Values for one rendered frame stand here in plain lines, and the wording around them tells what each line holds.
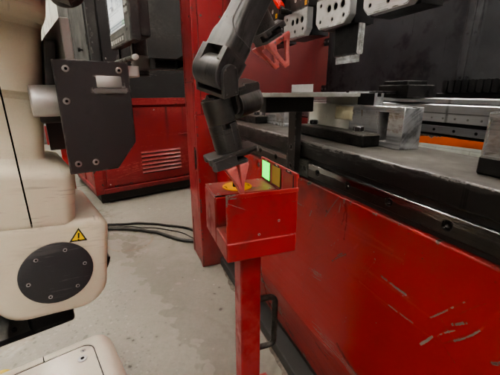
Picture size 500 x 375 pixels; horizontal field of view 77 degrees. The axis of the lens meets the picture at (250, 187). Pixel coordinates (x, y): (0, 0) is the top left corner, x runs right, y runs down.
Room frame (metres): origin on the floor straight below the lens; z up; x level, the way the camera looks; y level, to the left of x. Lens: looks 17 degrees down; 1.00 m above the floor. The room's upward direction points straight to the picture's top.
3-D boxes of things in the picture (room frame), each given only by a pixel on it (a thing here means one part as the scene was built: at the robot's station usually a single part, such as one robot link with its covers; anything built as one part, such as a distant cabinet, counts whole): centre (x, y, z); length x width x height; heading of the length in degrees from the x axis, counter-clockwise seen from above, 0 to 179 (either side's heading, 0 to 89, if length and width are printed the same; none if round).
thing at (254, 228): (0.70, 0.01, 0.75); 0.20 x 0.16 x 0.18; 20
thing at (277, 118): (1.46, -0.06, 0.92); 0.50 x 0.06 x 0.10; 22
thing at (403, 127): (0.90, -0.29, 0.92); 0.39 x 0.06 x 0.10; 22
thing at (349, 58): (0.95, -0.27, 1.13); 0.10 x 0.02 x 0.10; 22
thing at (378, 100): (0.91, -0.29, 0.99); 0.20 x 0.03 x 0.03; 22
